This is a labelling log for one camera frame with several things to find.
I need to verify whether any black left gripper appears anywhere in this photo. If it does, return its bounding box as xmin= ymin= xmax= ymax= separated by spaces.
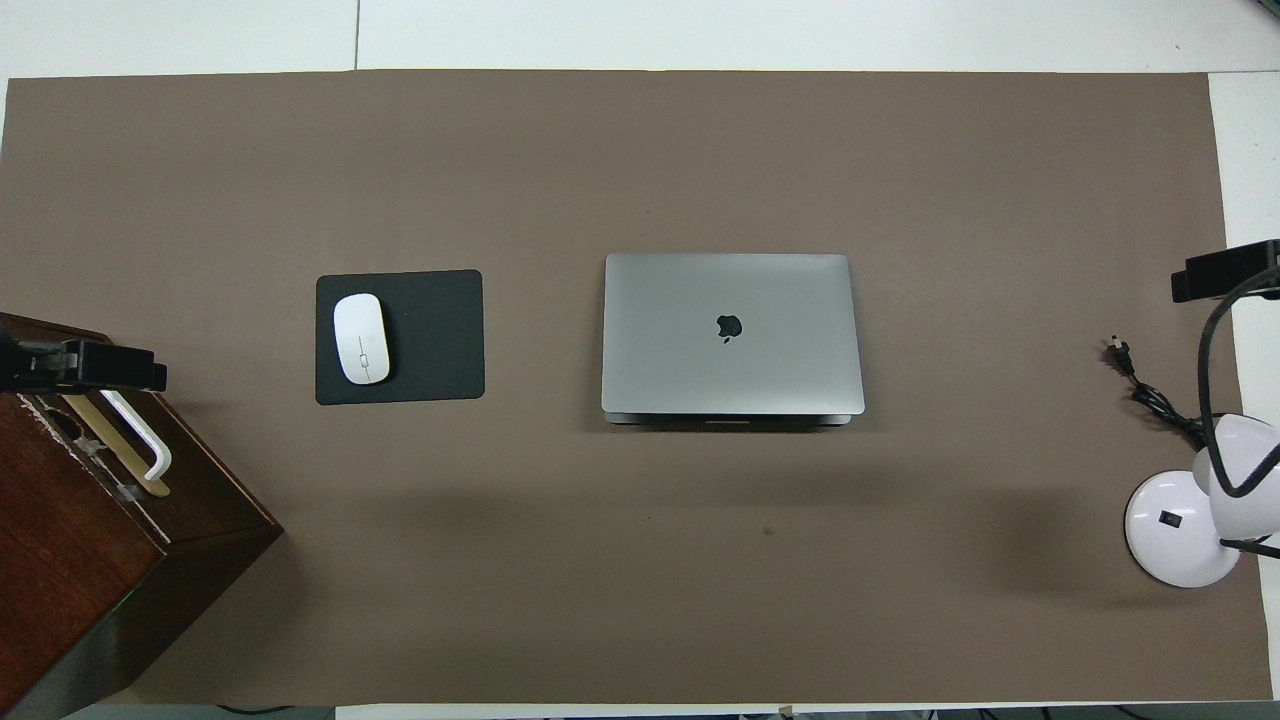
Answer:
xmin=0 ymin=340 xmax=168 ymax=393

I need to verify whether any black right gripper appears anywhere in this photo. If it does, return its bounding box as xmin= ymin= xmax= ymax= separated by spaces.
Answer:
xmin=1172 ymin=240 xmax=1280 ymax=303

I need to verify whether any silver apple laptop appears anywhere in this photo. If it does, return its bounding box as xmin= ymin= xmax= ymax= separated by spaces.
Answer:
xmin=601 ymin=253 xmax=866 ymax=427

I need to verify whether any dark wooden box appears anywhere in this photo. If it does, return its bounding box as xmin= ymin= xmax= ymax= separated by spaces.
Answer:
xmin=0 ymin=312 xmax=284 ymax=720

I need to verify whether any white computer mouse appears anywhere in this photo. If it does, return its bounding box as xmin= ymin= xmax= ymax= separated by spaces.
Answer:
xmin=333 ymin=292 xmax=391 ymax=386

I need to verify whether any white desk lamp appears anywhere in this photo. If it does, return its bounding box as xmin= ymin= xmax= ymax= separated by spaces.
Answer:
xmin=1125 ymin=413 xmax=1280 ymax=588

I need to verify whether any black mouse pad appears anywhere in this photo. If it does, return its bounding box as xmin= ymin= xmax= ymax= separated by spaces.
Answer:
xmin=315 ymin=269 xmax=486 ymax=406

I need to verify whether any brown table mat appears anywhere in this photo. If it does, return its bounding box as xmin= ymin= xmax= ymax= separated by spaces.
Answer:
xmin=0 ymin=70 xmax=1244 ymax=706

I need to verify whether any gold handle backplate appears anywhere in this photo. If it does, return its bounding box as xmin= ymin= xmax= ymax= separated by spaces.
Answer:
xmin=62 ymin=393 xmax=171 ymax=498

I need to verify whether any white box handle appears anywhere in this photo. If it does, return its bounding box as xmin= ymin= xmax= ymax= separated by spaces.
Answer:
xmin=100 ymin=390 xmax=173 ymax=481

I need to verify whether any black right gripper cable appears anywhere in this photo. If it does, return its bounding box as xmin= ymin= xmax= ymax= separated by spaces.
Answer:
xmin=1198 ymin=263 xmax=1280 ymax=499

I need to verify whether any black lamp power cable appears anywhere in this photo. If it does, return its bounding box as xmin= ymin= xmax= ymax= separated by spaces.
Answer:
xmin=1108 ymin=338 xmax=1216 ymax=446

